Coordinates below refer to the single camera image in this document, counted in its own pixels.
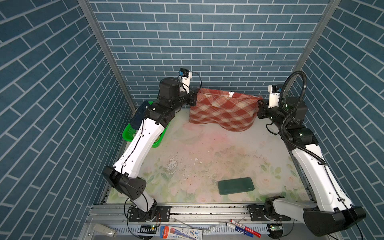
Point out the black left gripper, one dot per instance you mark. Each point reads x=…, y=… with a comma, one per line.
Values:
x=190, y=97

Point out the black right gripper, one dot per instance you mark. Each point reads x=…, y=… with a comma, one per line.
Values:
x=264, y=109

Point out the red plaid skirt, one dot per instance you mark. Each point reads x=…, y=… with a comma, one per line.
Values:
x=233, y=111

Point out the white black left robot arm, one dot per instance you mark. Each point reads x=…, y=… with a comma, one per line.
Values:
x=123, y=176

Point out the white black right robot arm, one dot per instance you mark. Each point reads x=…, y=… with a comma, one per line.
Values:
x=332, y=210

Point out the dark navy skirt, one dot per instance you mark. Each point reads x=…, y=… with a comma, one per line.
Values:
x=138, y=117

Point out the green plastic basket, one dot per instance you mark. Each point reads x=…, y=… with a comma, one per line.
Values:
x=132, y=135

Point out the dark green folded cloth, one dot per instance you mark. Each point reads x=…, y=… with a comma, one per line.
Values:
x=235, y=186

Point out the red marker pen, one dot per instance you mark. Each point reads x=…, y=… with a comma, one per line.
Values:
x=245, y=228

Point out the blue marker pen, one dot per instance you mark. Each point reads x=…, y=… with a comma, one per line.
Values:
x=239, y=230

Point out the blue red packaged tool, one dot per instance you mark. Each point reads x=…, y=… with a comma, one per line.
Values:
x=177, y=233

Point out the white small device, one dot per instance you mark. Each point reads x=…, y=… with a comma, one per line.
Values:
x=104, y=230

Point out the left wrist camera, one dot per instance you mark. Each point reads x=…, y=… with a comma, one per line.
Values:
x=185, y=77

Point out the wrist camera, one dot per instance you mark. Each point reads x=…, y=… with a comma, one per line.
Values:
x=274, y=95
x=185, y=77

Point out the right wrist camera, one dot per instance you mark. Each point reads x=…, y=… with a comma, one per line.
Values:
x=274, y=95

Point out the aluminium corner frame post right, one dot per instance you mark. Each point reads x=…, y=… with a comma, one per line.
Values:
x=317, y=32

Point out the aluminium corner frame post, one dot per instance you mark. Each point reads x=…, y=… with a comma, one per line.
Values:
x=317, y=32
x=95, y=26

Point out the aluminium corner frame post left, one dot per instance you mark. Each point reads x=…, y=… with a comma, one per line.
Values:
x=95, y=26

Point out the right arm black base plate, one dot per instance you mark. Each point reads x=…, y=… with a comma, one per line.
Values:
x=257, y=214

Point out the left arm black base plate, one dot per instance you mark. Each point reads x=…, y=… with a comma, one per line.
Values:
x=159, y=214

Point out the aluminium front rail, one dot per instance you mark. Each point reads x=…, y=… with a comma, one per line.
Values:
x=210, y=218

